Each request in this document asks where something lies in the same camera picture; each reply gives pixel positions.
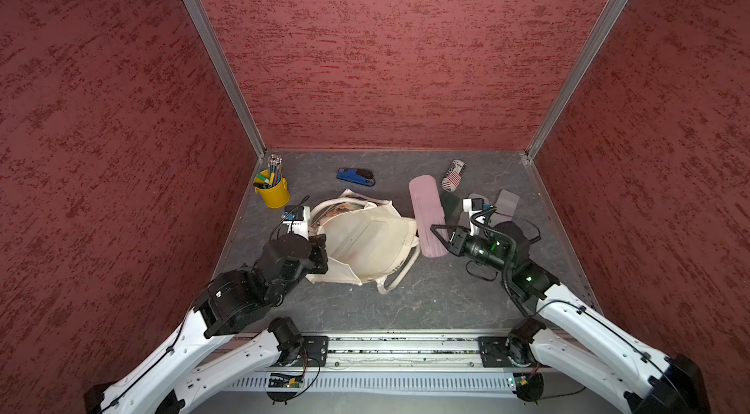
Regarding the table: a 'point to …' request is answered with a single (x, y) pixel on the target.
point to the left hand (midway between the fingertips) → (323, 244)
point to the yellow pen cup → (271, 186)
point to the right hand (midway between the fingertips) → (430, 235)
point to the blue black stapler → (356, 175)
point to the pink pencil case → (427, 191)
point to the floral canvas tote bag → (366, 241)
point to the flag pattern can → (454, 175)
